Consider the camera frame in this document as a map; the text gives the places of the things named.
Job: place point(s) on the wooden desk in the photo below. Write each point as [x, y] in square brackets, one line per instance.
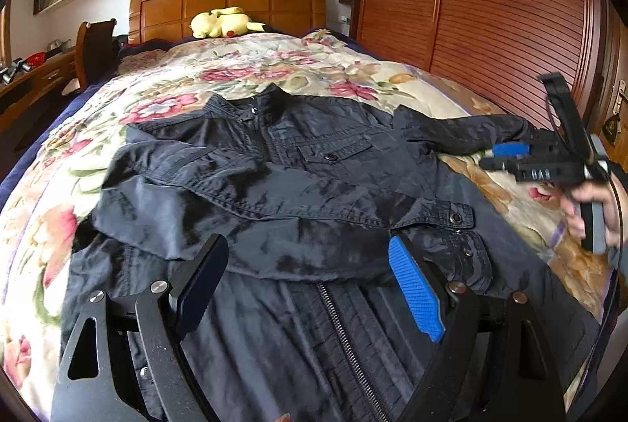
[44, 76]

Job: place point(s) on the silver metal object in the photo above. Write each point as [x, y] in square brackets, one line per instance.
[22, 64]
[7, 73]

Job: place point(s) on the wooden wardrobe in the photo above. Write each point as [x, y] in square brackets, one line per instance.
[490, 10]

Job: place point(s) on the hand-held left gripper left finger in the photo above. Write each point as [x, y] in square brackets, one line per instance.
[198, 289]

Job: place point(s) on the yellow plush toy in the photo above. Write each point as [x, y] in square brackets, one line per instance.
[216, 22]

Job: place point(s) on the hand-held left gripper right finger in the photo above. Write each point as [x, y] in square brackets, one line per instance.
[414, 294]

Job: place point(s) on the person's right hand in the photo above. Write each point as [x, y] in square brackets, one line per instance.
[571, 206]

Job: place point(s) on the red bowl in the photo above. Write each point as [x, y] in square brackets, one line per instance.
[35, 58]

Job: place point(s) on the floral blanket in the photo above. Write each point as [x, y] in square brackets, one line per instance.
[294, 64]

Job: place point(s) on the white cloth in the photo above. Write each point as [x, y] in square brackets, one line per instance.
[73, 86]

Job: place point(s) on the black jacket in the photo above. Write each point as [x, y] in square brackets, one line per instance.
[294, 186]

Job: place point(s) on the wooden chair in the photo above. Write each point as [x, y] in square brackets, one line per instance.
[95, 51]

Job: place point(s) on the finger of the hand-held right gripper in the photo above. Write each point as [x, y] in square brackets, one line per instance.
[510, 150]
[495, 164]

